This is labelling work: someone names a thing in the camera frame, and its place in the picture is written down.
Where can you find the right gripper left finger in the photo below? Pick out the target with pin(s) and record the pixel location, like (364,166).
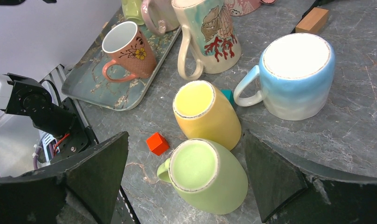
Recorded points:
(41,197)

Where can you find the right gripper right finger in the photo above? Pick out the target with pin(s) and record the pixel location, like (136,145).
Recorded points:
(290,189)

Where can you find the salmon flower mug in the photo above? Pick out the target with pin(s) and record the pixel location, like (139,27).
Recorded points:
(128,48)

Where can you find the yellow-green octagonal mug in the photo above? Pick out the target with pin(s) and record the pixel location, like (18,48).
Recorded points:
(132,11)

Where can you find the iridescent pink mug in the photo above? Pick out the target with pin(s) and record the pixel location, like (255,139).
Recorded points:
(159,16)

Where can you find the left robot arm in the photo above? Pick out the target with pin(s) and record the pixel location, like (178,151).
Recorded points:
(26,97)

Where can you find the light green mug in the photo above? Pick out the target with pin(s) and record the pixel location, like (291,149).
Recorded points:
(206,175)

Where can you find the yellow mug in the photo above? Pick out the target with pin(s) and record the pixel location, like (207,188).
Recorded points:
(202,111)

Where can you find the blue white mug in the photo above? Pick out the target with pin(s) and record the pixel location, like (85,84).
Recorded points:
(293,77)

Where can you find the tall seashell cream mug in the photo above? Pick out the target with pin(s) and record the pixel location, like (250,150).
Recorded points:
(209,43)

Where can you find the pink ghost pattern mug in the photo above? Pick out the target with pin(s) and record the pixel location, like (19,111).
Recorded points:
(244,7)

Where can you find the red cube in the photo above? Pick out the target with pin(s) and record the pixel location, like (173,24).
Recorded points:
(157,144)

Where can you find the floral green tray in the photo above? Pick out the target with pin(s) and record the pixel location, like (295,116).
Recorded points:
(86,82)

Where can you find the teal block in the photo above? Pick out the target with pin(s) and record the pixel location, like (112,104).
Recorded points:
(229,95)

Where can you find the wooden block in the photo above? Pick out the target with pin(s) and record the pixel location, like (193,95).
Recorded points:
(313,21)

